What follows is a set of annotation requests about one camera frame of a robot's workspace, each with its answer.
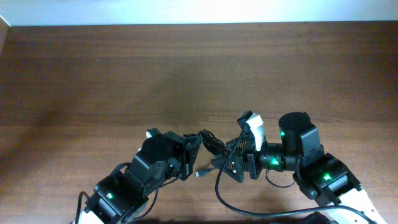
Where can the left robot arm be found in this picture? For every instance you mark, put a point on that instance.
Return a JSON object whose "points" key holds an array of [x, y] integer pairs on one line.
{"points": [[122, 196]]}

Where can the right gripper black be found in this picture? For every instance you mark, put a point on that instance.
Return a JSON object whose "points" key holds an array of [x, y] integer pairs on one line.
{"points": [[249, 152]]}

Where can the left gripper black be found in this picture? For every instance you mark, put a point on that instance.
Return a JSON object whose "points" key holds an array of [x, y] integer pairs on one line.
{"points": [[187, 151]]}

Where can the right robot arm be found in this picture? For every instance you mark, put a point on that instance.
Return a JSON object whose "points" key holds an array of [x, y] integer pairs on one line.
{"points": [[320, 176]]}

